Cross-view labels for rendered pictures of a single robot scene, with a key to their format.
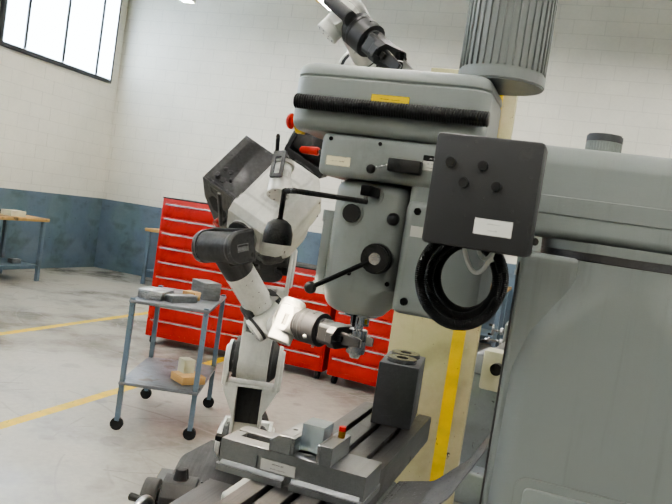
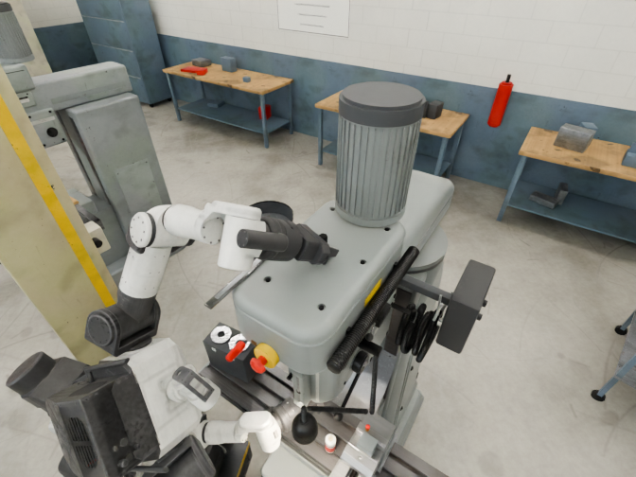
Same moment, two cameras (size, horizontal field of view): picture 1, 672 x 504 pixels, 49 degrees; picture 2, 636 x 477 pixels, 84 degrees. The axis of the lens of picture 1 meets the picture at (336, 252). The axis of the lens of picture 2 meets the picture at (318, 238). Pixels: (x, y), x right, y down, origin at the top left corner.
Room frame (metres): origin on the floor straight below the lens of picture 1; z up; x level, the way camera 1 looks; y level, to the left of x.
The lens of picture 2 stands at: (1.64, 0.54, 2.47)
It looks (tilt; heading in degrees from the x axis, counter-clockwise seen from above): 39 degrees down; 285
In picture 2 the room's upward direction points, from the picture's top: straight up
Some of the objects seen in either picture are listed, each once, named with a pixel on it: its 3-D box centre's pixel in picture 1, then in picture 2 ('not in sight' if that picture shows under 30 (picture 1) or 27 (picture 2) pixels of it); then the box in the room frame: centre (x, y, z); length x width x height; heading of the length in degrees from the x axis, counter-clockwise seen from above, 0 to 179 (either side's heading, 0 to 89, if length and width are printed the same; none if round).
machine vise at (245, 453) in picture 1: (301, 455); (362, 458); (1.62, 0.01, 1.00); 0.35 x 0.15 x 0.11; 70
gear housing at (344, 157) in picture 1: (400, 166); not in sight; (1.78, -0.12, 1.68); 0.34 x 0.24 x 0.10; 71
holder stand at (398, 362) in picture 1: (399, 386); (233, 351); (2.26, -0.26, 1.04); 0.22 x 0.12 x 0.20; 168
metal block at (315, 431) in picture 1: (316, 435); (366, 445); (1.61, -0.02, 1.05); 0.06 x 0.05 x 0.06; 160
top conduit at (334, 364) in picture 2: (388, 109); (379, 299); (1.65, -0.07, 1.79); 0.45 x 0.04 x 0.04; 71
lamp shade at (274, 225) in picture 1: (278, 231); (304, 425); (1.79, 0.15, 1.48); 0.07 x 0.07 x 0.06
